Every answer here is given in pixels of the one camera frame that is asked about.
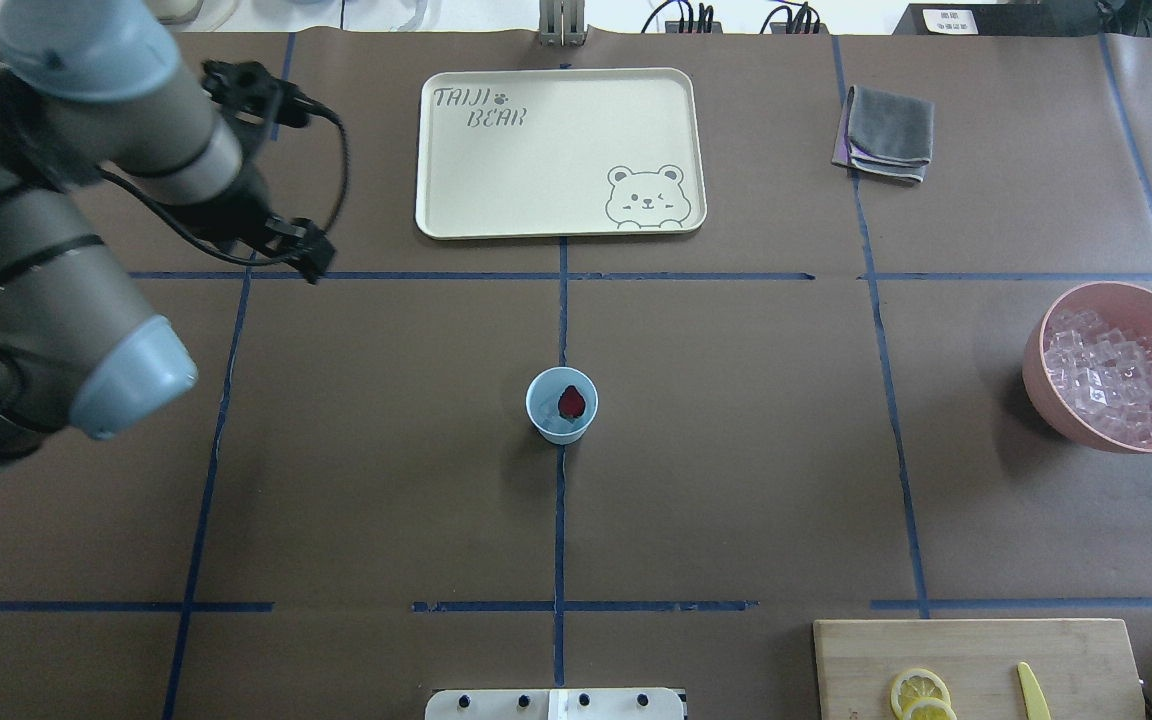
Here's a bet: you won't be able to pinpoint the lemon slice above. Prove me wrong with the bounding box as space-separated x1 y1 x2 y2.
901 697 957 720
888 667 952 719

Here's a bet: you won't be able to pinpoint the lemon slice front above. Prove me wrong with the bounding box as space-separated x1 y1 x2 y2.
888 667 952 719

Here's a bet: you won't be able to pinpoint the grey folded cloth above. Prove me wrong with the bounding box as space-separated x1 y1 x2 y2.
846 85 935 184

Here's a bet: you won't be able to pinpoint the lemon slice back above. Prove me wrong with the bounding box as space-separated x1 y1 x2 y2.
901 697 957 720

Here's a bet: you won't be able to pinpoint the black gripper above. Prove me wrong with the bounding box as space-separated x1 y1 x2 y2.
161 165 338 285

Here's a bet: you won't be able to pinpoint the pink bowl of ice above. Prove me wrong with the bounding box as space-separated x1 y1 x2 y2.
1021 282 1152 454

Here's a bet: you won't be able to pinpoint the cream bear serving tray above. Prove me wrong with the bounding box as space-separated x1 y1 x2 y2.
414 67 708 240

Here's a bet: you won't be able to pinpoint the purple cloth underneath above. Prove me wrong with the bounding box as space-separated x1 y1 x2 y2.
831 86 867 169

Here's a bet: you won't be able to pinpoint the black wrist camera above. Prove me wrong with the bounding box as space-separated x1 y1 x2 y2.
200 59 311 161

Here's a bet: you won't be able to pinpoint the black power cables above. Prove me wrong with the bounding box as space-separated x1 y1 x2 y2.
641 0 825 36

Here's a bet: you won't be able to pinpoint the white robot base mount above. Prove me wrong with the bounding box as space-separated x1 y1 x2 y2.
424 687 690 719

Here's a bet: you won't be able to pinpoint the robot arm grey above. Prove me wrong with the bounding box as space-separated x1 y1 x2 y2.
0 1 342 470

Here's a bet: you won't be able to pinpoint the red strawberry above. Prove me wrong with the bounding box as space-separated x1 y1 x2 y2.
556 386 588 420

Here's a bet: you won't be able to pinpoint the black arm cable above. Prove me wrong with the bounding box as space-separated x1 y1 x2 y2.
96 100 353 270

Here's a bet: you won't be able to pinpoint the wooden cutting board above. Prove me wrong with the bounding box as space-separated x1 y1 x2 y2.
813 617 1146 719

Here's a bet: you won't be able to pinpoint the light blue plastic cup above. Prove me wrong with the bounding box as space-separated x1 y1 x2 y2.
525 366 599 446

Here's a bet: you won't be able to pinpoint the yellow plastic knife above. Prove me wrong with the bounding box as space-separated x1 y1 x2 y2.
1016 661 1052 720

